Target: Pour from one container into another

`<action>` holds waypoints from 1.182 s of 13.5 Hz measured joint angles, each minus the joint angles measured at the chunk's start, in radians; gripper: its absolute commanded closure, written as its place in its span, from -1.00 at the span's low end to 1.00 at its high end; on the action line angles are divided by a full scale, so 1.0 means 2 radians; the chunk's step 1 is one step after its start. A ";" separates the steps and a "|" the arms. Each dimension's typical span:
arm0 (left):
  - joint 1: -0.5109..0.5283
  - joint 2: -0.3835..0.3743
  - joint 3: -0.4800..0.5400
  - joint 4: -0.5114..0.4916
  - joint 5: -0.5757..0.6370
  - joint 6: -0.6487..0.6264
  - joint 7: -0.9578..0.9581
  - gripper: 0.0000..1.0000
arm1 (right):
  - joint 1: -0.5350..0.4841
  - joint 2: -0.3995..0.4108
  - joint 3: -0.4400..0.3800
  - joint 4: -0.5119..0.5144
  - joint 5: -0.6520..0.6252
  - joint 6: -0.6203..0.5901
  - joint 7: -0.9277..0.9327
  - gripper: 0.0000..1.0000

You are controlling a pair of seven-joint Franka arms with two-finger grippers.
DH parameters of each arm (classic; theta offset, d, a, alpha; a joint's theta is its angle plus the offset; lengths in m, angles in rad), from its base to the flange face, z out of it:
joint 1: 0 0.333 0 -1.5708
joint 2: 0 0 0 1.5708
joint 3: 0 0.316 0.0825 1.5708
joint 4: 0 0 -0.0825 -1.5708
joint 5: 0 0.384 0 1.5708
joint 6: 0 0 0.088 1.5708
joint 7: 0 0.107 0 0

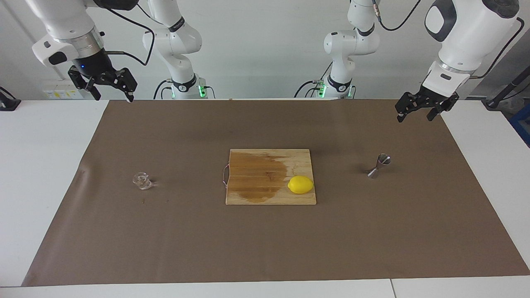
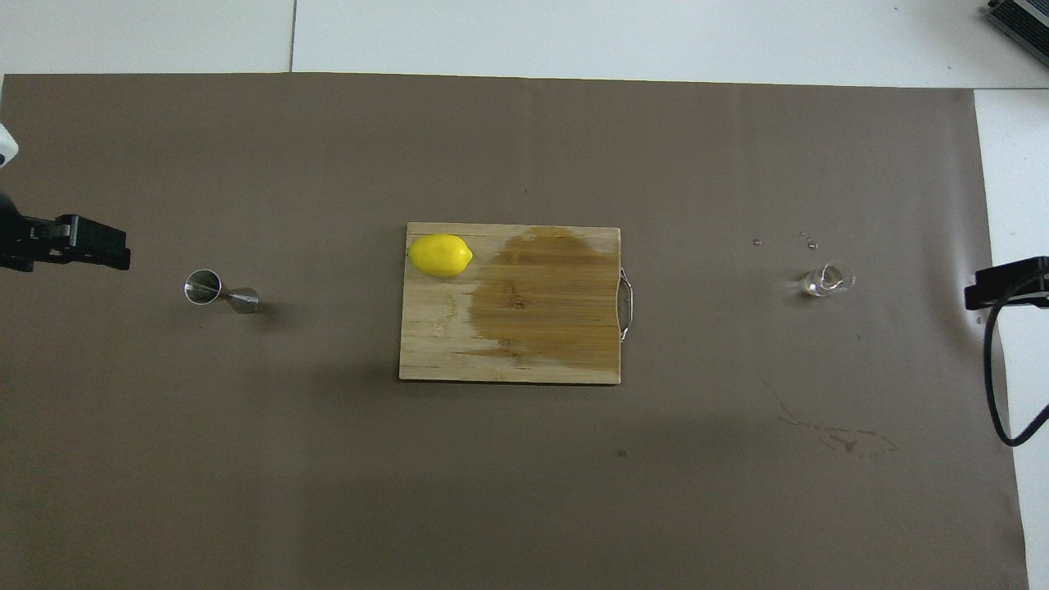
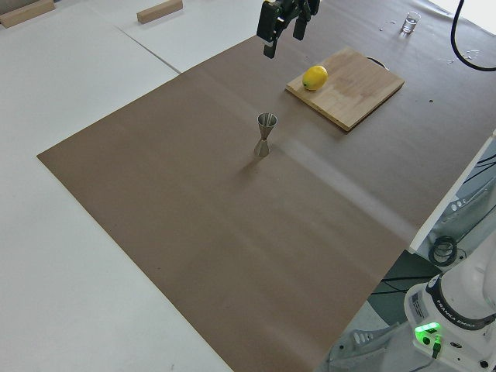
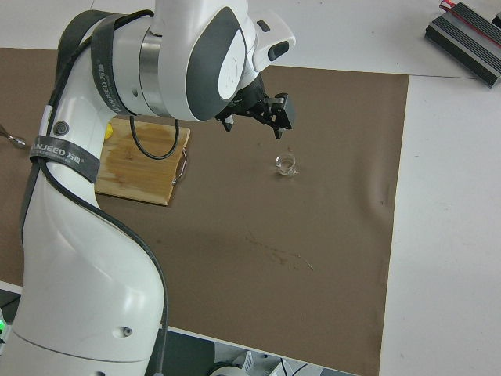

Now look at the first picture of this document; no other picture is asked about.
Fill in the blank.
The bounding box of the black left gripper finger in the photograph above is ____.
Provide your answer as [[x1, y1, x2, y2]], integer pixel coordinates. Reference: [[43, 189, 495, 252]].
[[426, 93, 460, 122], [395, 92, 427, 123]]

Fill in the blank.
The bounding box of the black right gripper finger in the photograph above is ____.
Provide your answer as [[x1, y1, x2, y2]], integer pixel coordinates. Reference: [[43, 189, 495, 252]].
[[67, 65, 102, 101], [99, 67, 138, 103]]

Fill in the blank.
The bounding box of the steel double jigger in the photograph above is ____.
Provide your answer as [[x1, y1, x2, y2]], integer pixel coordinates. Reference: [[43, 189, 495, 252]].
[[367, 153, 392, 179]]

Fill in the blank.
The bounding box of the small clear glass pitcher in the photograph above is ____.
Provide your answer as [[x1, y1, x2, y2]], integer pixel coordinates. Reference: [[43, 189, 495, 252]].
[[132, 171, 154, 191]]

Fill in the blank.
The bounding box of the black stand pole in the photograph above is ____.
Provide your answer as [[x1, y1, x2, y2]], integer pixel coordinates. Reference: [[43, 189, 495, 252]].
[[482, 64, 530, 109]]

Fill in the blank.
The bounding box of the black table clamp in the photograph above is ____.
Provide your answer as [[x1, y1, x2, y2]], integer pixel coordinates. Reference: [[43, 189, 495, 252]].
[[0, 86, 21, 111]]

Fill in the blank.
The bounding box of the blue crate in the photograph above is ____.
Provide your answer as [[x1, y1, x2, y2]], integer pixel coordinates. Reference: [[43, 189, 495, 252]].
[[508, 103, 530, 147]]

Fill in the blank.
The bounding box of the yellow lemon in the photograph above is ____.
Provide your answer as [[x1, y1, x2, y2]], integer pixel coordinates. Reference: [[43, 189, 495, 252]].
[[287, 175, 314, 195]]

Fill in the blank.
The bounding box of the brown paper table mat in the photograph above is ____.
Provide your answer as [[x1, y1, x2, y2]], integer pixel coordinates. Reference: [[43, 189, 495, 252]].
[[22, 99, 530, 287]]

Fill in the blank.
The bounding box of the wooden cutting board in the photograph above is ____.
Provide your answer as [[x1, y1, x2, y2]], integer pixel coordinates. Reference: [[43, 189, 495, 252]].
[[222, 149, 317, 206]]

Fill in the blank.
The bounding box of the white wall socket box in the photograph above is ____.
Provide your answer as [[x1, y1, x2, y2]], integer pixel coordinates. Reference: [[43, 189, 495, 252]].
[[43, 79, 88, 100]]

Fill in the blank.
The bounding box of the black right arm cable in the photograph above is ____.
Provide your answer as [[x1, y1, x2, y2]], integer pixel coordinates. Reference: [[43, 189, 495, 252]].
[[97, 2, 157, 67]]

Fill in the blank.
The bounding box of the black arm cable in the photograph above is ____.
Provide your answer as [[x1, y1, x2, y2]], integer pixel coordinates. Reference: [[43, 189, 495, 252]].
[[372, 0, 525, 79], [97, 2, 157, 67]]

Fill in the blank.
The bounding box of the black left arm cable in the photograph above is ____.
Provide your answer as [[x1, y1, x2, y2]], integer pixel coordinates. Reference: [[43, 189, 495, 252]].
[[372, 0, 525, 79]]

